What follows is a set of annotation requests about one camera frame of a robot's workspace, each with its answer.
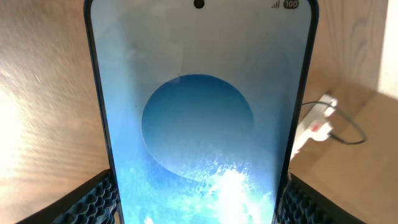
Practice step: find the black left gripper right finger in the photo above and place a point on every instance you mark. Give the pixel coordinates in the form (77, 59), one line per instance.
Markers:
(302, 204)

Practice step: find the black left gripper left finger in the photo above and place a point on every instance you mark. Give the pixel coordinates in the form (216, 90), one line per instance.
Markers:
(94, 202)

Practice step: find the blue Samsung Galaxy smartphone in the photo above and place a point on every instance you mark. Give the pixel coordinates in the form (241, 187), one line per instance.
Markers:
(199, 102)

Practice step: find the white charger plug adapter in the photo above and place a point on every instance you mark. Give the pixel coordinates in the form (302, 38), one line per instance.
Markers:
(319, 130)

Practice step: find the white power strip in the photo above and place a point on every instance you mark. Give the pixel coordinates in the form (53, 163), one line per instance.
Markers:
(321, 109)

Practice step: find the brown cardboard panel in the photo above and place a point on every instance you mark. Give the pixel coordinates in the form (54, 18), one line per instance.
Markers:
(355, 60)

